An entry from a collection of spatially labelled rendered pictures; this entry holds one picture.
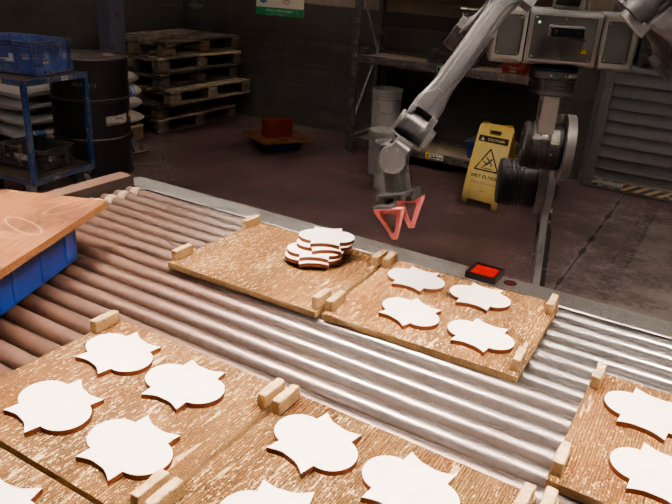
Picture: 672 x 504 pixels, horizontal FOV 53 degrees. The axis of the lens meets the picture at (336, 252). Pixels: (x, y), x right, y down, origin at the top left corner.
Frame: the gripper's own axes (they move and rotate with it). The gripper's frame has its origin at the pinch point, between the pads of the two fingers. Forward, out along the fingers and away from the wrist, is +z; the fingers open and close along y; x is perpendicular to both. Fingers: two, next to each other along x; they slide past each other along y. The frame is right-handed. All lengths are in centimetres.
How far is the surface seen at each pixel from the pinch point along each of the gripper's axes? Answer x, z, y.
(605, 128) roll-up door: -19, 37, -466
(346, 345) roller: -1.5, 15.5, 29.2
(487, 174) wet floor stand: -86, 50, -349
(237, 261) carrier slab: -37.8, 3.8, 13.2
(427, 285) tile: 4.7, 12.9, 0.6
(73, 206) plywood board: -70, -14, 29
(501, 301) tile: 20.7, 16.8, -1.5
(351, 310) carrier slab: -4.9, 12.2, 19.4
